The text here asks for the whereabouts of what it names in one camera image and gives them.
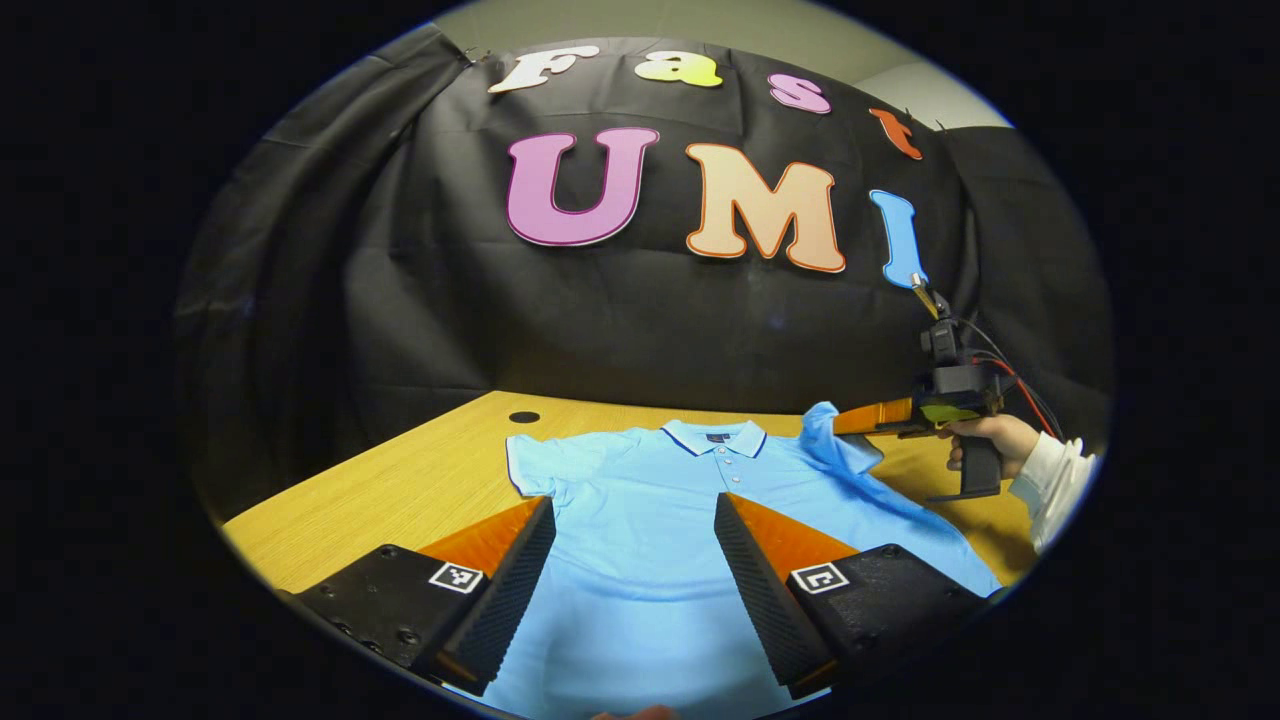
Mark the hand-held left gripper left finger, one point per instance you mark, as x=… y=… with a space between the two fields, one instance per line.
x=520 y=590

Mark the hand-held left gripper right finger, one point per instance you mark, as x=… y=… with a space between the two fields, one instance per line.
x=760 y=600

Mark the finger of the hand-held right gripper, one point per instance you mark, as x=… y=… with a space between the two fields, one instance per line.
x=875 y=415

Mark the light blue T-shirt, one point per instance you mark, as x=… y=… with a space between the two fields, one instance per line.
x=640 y=520

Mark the black backdrop cloth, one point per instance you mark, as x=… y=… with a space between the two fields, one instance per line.
x=500 y=320

